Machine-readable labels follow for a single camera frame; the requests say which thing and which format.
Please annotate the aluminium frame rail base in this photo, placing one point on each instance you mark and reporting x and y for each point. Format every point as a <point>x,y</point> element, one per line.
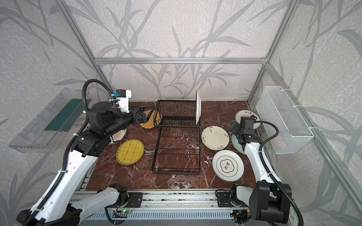
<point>186,200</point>

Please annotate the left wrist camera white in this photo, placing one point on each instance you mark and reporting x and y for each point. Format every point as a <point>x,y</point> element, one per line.
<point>121,98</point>

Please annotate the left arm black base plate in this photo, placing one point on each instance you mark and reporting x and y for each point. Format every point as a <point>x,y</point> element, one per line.
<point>129,200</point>

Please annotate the white plate green clover emblem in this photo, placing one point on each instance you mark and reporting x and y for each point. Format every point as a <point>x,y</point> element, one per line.
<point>228,166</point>

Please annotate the black wire dish rack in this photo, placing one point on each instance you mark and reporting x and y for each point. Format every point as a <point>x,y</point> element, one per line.
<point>177,149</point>

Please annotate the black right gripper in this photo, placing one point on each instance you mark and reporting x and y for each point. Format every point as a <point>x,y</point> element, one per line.
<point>234,130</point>

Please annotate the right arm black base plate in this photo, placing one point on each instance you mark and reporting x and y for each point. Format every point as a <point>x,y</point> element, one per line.
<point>224,199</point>

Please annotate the white plate orange sunburst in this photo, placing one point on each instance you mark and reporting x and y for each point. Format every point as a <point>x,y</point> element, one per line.
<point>117,137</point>
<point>246,113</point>

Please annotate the white wire mesh basket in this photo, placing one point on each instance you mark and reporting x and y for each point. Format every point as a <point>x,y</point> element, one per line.
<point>276,107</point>

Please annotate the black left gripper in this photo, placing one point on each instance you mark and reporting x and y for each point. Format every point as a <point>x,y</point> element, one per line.
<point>142,119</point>

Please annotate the yellow woven round plate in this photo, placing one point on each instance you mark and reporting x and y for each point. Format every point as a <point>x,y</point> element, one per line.
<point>130,152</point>

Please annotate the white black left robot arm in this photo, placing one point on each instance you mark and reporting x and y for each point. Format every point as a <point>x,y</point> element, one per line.
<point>103,120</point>

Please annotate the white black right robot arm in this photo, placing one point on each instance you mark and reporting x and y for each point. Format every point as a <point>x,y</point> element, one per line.
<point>270,200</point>

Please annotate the white plate green text rim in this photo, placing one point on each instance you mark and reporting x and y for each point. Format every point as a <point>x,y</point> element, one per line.
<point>198,107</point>

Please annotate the cream plate with floral sprigs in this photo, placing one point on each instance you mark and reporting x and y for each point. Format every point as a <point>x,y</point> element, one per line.
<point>215,138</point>

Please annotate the clear plastic wall bin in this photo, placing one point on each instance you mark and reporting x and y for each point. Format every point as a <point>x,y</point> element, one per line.
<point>48,129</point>

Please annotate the mint green flower plate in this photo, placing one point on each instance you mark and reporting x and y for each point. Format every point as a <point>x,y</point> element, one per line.
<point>237,145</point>

